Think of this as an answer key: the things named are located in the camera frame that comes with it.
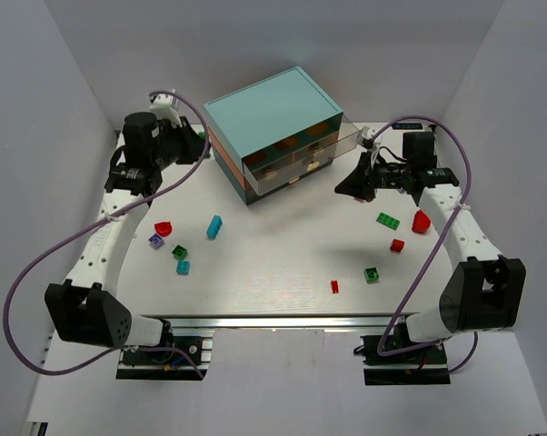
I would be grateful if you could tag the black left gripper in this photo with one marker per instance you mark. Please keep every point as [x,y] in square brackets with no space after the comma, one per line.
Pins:
[191,145]

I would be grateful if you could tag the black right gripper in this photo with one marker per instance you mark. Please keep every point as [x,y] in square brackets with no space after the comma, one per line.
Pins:
[370,182]

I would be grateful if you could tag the green long lego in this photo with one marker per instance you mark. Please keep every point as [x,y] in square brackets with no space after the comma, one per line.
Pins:
[388,221]

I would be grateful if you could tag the transparent brown top drawer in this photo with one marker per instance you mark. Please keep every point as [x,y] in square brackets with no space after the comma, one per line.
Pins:
[299,154]

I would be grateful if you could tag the green square lego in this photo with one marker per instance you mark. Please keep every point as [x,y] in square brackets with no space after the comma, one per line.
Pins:
[371,275]
[179,252]

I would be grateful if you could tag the purple square lego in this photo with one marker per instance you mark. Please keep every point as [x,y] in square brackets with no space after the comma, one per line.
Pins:
[156,241]

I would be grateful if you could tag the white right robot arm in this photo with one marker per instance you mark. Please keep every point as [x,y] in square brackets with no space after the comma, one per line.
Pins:
[485,289]

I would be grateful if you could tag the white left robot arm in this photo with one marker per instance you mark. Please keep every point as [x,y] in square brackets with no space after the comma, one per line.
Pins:
[84,308]

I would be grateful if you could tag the right blue label sticker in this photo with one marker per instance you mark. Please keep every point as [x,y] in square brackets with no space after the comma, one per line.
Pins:
[407,126]

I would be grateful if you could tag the red rounded lego right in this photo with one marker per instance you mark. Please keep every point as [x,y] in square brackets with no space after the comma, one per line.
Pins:
[421,222]

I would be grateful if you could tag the red rounded lego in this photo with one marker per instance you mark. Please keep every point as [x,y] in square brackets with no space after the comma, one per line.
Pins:
[421,222]
[163,229]

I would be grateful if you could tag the red square lego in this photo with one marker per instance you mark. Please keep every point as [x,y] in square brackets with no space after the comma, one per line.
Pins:
[397,245]

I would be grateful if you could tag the red rounded lego left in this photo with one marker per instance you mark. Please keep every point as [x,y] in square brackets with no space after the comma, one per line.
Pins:
[163,229]

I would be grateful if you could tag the teal drawer cabinet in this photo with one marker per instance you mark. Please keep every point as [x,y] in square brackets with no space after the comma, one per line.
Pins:
[260,114]

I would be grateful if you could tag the long teal lego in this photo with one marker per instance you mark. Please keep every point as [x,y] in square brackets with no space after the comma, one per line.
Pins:
[214,227]

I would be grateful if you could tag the teal square lego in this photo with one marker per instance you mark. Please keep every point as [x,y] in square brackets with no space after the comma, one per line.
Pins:
[183,267]

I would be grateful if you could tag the aluminium table front rail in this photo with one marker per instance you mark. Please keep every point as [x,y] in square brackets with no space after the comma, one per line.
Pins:
[277,321]

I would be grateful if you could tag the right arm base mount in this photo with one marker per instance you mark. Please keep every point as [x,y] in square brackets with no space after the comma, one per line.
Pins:
[427,366]

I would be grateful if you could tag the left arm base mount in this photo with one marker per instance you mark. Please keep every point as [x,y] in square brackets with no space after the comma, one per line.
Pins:
[185,356]

